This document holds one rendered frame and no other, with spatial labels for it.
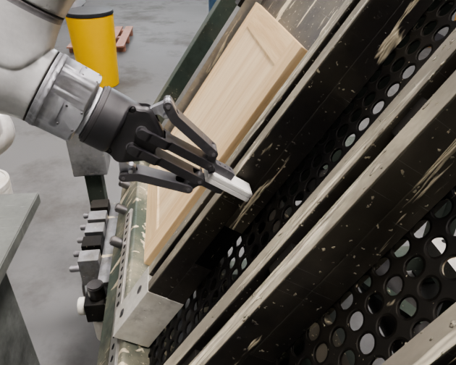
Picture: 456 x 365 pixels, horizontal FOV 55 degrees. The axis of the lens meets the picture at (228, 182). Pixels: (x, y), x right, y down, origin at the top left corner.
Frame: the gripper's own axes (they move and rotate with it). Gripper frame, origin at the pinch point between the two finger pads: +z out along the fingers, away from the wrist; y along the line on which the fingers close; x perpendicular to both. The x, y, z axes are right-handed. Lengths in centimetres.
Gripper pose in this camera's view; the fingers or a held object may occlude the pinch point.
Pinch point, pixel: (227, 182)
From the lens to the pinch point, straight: 60.2
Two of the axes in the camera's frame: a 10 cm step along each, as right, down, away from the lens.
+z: 8.2, 4.2, 3.9
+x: -1.3, -5.3, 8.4
